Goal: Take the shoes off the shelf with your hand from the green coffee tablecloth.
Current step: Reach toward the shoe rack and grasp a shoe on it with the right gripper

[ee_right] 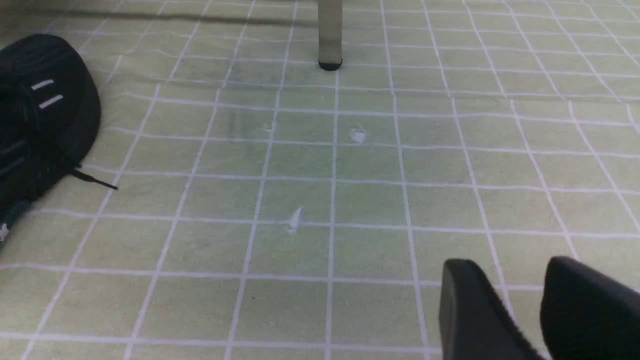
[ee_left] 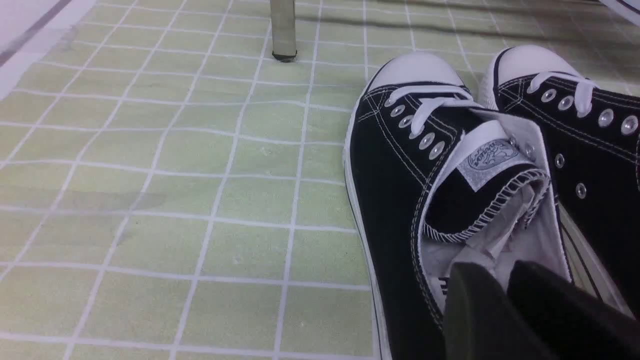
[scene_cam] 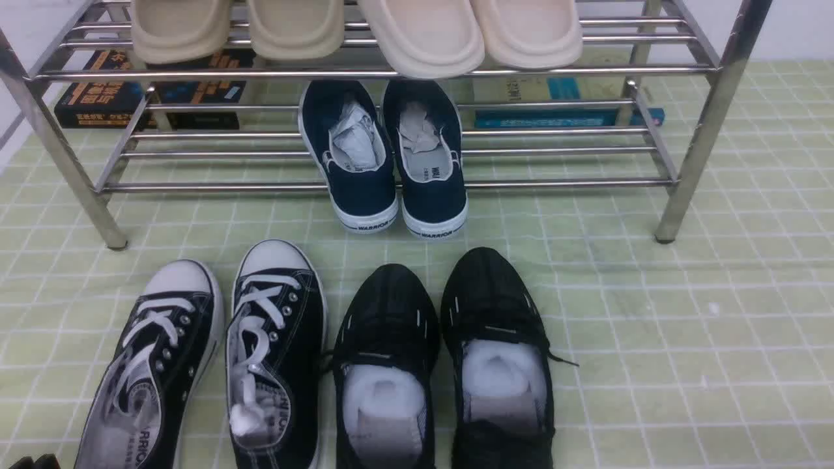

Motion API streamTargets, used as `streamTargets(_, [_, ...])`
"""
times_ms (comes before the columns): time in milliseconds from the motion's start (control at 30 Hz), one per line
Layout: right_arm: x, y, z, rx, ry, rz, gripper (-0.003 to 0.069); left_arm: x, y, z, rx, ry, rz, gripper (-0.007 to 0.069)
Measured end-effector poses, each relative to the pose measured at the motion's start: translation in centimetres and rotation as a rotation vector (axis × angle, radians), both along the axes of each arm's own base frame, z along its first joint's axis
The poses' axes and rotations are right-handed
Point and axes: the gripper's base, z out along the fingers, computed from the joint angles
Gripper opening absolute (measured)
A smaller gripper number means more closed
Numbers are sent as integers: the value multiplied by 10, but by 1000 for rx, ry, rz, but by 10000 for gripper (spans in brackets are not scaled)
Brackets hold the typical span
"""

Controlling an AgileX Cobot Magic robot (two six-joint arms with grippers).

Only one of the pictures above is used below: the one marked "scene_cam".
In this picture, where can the navy slip-on shoe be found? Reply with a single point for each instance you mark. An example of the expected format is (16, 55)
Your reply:
(424, 129)
(340, 127)

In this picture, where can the stainless steel shoe rack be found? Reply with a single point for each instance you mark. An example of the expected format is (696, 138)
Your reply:
(665, 46)

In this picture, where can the black mesh sneaker left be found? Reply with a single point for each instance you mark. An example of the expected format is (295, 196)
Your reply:
(382, 362)

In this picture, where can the black mesh sneaker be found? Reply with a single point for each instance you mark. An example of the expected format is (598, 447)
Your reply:
(501, 356)
(382, 362)

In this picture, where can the black mesh sneaker right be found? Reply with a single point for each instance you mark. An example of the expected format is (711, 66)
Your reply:
(501, 356)

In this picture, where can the blue teal book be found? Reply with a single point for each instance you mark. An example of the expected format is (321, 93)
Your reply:
(539, 101)

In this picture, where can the black canvas sneaker right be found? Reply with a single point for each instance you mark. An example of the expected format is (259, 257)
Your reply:
(274, 346)

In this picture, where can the black canvas sneaker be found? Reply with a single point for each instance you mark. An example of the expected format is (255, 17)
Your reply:
(274, 346)
(136, 418)

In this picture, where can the cream slipper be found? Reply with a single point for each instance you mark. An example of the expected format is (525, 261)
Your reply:
(532, 35)
(426, 39)

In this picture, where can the cream slipper far right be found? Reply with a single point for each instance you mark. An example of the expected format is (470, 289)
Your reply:
(532, 35)

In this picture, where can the beige slipper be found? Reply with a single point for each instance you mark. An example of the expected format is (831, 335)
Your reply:
(178, 31)
(296, 30)

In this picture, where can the black canvas sneaker left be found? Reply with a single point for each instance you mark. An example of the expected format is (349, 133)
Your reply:
(136, 418)

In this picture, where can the beige slipper far left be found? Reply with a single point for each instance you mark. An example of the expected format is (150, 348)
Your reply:
(178, 31)

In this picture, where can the black orange book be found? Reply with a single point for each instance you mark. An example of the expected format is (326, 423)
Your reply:
(111, 105)

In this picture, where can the black object bottom left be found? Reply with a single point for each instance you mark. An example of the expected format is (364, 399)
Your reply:
(46, 461)

